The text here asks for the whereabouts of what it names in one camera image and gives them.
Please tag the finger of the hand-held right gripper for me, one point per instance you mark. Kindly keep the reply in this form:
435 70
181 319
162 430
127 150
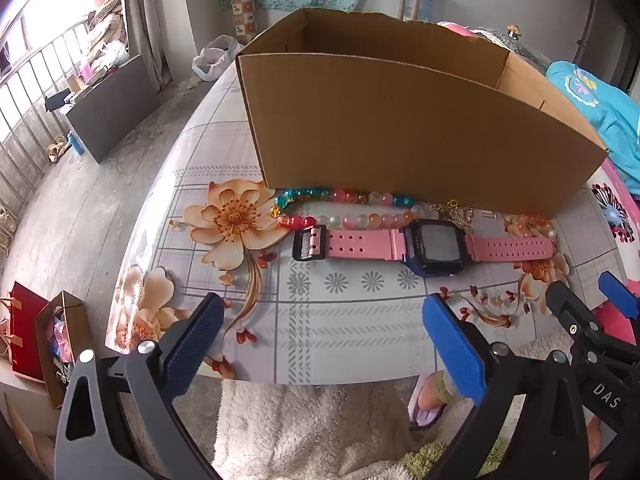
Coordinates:
562 305
620 294

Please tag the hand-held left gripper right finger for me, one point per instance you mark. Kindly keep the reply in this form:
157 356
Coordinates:
455 350

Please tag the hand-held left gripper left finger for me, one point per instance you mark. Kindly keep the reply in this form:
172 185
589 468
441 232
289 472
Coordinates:
195 345

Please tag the gold comb charm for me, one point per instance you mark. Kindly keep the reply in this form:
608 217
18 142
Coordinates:
487 216

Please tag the pink wristwatch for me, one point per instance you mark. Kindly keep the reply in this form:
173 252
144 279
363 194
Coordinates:
360 245

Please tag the brown cardboard box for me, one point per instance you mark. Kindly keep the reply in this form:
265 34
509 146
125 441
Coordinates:
400 135

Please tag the purple slipper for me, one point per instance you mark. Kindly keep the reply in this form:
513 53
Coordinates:
430 415

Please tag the green fluffy cloth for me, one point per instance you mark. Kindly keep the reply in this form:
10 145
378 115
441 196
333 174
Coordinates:
425 455

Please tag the brown paper bag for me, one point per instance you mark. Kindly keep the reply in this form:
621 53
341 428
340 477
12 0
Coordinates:
75 320

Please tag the white fluffy blanket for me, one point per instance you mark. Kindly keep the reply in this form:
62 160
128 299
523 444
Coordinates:
310 430

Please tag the red gift bag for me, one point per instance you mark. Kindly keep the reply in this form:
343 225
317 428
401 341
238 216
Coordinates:
25 330

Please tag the turquoise printed blanket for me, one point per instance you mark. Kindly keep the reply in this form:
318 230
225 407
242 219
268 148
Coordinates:
600 110

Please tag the white sandals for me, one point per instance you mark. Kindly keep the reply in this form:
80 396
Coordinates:
6 230

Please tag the blue bottle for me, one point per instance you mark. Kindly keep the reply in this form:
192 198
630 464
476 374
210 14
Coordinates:
76 144

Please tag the beige sandals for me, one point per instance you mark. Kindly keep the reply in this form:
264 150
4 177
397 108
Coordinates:
57 150

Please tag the metal balcony railing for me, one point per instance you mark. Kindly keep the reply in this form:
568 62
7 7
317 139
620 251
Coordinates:
15 160

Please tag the white plastic bag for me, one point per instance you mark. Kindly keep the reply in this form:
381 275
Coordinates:
212 60

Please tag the pile of stored goods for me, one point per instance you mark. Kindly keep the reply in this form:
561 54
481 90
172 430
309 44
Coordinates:
100 45

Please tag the grey curtain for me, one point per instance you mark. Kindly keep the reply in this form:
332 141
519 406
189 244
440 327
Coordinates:
147 20

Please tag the blue water jug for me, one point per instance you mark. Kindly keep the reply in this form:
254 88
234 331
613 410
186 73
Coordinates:
425 5

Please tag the checked patterned roll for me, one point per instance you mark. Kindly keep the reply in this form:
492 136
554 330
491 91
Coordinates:
242 5

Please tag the black metal frame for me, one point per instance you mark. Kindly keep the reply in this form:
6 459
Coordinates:
591 25

